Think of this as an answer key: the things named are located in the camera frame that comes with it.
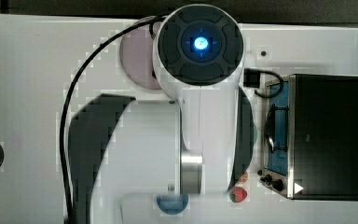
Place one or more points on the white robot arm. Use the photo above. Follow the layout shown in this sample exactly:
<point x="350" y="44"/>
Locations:
<point x="172" y="161"/>

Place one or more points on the pink round plate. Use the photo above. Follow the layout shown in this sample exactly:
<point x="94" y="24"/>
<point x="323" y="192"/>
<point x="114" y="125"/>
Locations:
<point x="135" y="54"/>

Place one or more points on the green round plate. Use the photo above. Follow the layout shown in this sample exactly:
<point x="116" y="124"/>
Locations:
<point x="255" y="135"/>

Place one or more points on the orange slice toy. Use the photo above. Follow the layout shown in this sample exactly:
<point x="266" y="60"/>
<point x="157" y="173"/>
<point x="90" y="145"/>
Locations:
<point x="243" y="178"/>

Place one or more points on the blue bowl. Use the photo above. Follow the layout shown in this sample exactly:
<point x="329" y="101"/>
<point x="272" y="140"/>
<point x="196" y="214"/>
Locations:
<point x="172" y="204"/>

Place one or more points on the red strawberry toy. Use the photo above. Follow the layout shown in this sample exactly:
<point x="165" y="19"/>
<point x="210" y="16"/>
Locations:
<point x="238" y="194"/>

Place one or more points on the black toaster oven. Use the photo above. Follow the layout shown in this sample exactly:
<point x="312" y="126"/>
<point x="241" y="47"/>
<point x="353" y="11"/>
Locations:
<point x="310" y="140"/>

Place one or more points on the small black camera box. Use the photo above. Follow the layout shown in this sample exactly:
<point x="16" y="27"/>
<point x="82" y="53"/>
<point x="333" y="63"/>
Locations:
<point x="251" y="78"/>

